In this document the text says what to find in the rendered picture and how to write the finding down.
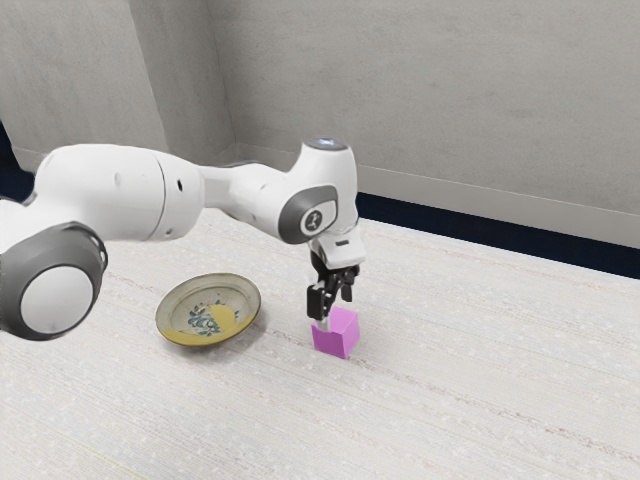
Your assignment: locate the pink cube block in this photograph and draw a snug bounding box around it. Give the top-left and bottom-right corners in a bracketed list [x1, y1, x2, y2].
[310, 306, 361, 360]

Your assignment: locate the yellow rimmed painted plate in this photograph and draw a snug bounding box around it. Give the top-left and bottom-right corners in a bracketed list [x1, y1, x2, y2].
[155, 272, 262, 350]

